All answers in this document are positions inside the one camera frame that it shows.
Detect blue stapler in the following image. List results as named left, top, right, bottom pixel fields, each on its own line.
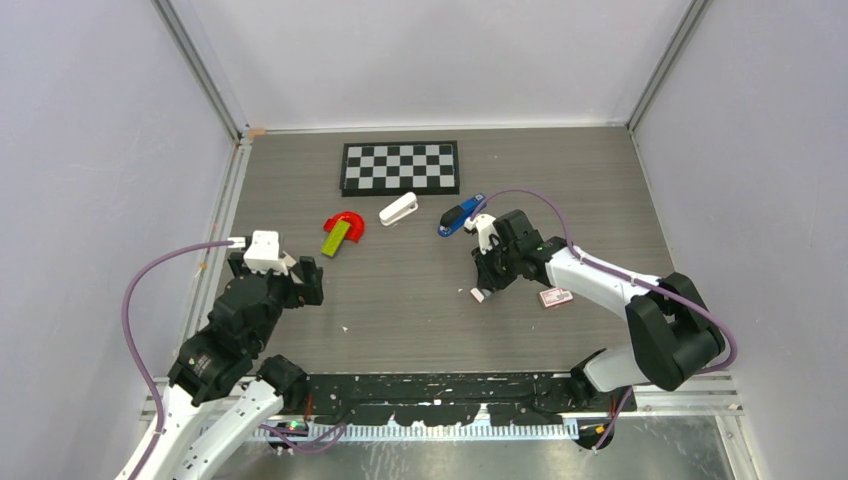
left=437, top=193, right=486, bottom=237

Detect white stapler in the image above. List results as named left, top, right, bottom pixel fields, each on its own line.
left=378, top=192, right=419, bottom=227

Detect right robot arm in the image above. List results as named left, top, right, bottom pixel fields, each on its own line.
left=464, top=210, right=728, bottom=411

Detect red white staple box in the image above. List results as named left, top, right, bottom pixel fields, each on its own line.
left=539, top=288, right=574, bottom=309

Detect green lego brick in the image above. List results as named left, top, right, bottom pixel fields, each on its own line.
left=320, top=220, right=351, bottom=258

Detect red arch toy block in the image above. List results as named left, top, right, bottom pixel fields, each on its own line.
left=323, top=211, right=366, bottom=243

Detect checkerboard calibration board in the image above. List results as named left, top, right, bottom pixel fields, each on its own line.
left=339, top=141, right=461, bottom=197

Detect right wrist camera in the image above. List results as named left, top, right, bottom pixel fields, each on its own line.
left=463, top=213, right=499, bottom=255

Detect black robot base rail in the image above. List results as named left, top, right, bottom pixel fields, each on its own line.
left=279, top=372, right=637, bottom=427

